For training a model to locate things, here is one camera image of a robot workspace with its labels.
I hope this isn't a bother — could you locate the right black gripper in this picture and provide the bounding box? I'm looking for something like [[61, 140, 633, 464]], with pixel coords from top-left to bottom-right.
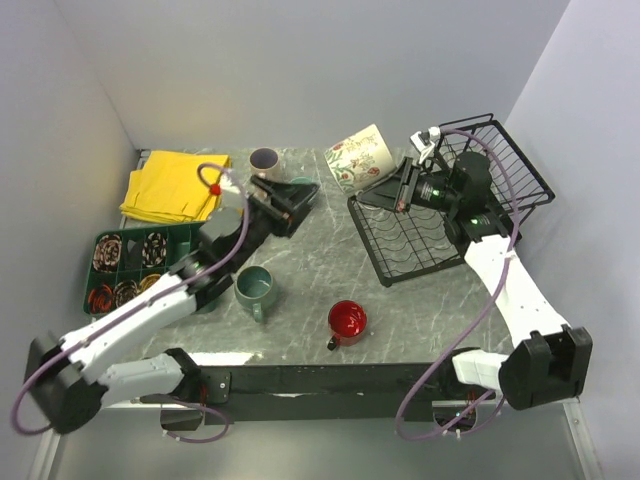
[[357, 157, 461, 214]]

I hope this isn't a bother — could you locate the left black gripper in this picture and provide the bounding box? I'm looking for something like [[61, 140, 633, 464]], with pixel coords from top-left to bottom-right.
[[227, 175, 319, 272]]

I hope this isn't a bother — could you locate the cream floral mug green interior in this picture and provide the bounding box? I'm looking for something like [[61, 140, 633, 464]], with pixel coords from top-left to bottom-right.
[[324, 124, 397, 196]]

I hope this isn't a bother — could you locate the pink mug dark interior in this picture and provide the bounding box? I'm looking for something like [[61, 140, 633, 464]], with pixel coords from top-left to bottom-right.
[[249, 148, 283, 181]]

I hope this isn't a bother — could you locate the grey-green glazed mug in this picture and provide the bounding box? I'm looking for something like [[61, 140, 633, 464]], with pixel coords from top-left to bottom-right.
[[234, 266, 278, 323]]

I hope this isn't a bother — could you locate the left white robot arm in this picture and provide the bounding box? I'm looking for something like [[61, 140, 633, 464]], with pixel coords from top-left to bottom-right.
[[20, 176, 319, 435]]

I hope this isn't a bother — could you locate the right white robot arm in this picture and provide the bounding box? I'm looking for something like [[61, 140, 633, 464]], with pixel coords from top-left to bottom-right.
[[357, 151, 593, 410]]

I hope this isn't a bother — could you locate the small teal cup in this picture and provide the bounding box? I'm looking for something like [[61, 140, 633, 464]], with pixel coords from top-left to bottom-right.
[[290, 176, 314, 185]]

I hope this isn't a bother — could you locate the yellow folded cloth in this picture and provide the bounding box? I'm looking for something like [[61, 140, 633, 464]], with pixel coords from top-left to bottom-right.
[[120, 150, 231, 224]]

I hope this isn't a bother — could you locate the striped coil top middle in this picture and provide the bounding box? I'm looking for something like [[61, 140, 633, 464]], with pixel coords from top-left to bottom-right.
[[142, 232, 167, 268]]

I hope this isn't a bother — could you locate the striped coil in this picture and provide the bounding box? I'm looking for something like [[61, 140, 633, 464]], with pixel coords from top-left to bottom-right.
[[142, 232, 167, 268], [92, 234, 122, 272]]

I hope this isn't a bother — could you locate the yellow black coil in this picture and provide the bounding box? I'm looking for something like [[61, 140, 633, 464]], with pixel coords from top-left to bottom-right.
[[138, 273, 161, 292]]

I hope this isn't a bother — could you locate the green compartment tray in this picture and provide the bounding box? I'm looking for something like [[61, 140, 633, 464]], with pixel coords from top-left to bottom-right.
[[83, 222, 202, 317]]

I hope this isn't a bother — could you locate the brown coil bottom middle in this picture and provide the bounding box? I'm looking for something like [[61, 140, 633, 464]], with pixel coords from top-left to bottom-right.
[[113, 280, 139, 308]]

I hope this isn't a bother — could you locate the striped coil top left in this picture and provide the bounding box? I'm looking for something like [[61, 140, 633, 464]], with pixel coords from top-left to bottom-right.
[[92, 234, 122, 272]]

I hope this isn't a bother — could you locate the black front base bar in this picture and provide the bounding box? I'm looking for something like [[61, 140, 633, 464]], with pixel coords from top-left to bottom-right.
[[202, 363, 428, 422]]

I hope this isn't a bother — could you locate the orange black coil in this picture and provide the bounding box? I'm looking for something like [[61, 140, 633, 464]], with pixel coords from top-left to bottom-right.
[[87, 283, 114, 315]]

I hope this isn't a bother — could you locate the black wire dish rack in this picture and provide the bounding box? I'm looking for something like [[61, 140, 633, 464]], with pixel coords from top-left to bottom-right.
[[347, 113, 555, 287]]

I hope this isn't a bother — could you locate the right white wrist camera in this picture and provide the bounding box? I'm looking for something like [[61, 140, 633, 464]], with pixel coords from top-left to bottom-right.
[[409, 126, 441, 165]]

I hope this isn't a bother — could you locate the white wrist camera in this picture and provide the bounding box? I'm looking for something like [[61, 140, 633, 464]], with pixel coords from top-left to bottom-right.
[[409, 126, 441, 165], [209, 174, 241, 201]]

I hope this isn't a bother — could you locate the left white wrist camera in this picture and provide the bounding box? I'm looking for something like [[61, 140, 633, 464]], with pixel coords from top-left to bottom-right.
[[209, 174, 241, 201]]

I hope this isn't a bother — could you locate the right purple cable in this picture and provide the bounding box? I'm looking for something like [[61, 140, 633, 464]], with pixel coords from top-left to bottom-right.
[[394, 127, 521, 442]]

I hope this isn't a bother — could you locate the red mug black handle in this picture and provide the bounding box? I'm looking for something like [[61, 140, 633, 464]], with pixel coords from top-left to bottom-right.
[[327, 300, 368, 351]]

